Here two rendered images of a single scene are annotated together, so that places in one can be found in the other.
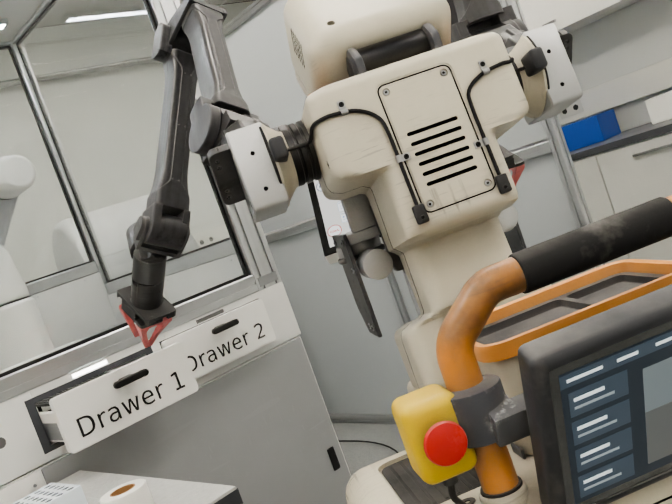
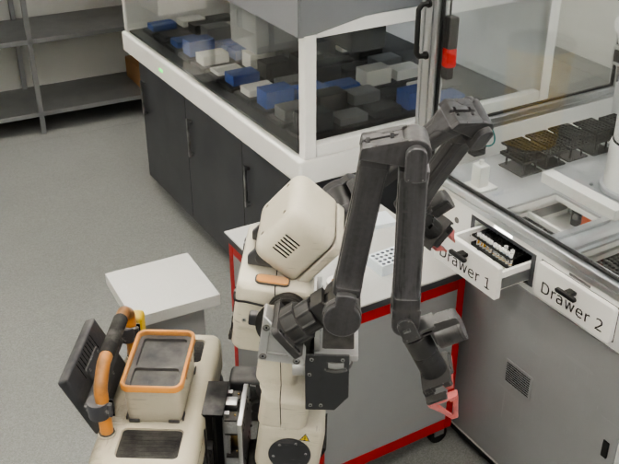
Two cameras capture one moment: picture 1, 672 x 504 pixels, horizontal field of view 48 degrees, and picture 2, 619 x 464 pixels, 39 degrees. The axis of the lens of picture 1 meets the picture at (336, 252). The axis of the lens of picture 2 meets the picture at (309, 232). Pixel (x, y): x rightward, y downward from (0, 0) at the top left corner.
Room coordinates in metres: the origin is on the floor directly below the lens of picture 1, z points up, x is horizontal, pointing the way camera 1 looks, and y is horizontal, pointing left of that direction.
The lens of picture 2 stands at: (1.45, -1.83, 2.27)
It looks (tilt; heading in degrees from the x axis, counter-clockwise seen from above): 30 degrees down; 101
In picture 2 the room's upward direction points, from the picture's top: straight up
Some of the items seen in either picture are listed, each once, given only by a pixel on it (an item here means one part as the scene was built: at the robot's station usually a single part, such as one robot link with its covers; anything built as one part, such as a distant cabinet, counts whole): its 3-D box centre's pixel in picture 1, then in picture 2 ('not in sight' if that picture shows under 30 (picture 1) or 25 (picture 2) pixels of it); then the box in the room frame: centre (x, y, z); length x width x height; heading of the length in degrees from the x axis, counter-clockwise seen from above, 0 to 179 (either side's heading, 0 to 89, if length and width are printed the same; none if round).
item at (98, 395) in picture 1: (128, 394); (466, 261); (1.49, 0.48, 0.87); 0.29 x 0.02 x 0.11; 131
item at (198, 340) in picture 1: (221, 340); (574, 300); (1.79, 0.33, 0.87); 0.29 x 0.02 x 0.11; 131
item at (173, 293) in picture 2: not in sight; (170, 378); (0.56, 0.36, 0.38); 0.30 x 0.30 x 0.76; 38
